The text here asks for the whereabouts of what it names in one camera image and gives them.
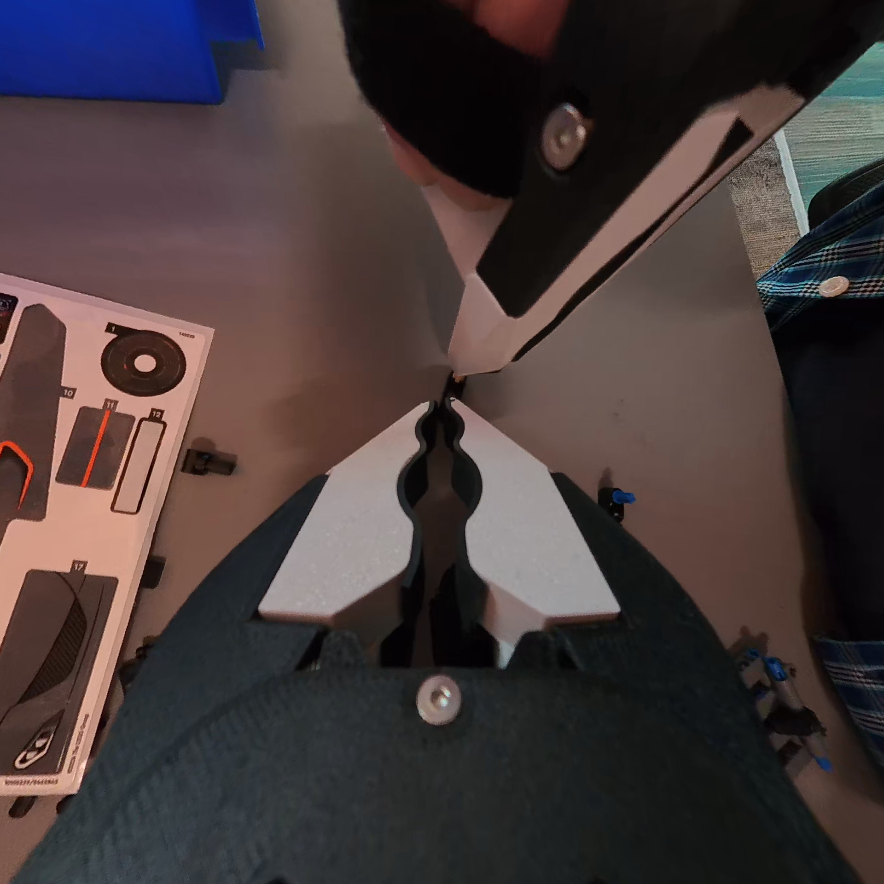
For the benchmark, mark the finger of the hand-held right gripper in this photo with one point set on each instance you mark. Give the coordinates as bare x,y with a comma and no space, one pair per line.
656,211
476,331

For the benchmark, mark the black lego connector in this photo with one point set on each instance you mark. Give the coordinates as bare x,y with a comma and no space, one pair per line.
207,461

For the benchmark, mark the person's right hand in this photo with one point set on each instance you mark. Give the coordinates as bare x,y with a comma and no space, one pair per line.
525,24

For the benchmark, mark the lego sticker sheet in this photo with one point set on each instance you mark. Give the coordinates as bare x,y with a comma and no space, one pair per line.
172,387

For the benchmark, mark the small black lego piece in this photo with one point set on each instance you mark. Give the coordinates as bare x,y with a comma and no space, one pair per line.
155,572
22,808

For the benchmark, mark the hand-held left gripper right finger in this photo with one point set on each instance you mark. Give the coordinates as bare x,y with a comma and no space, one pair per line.
539,545

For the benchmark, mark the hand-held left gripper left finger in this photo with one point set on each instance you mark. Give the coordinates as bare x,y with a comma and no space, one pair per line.
345,545

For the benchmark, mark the black lego piece blue pin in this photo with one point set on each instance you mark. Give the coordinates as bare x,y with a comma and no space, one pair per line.
611,504

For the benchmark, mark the person's torso in plaid shirt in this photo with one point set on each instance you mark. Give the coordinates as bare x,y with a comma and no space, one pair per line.
829,483

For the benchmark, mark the blue plastic bin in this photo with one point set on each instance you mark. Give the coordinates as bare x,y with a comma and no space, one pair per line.
103,48

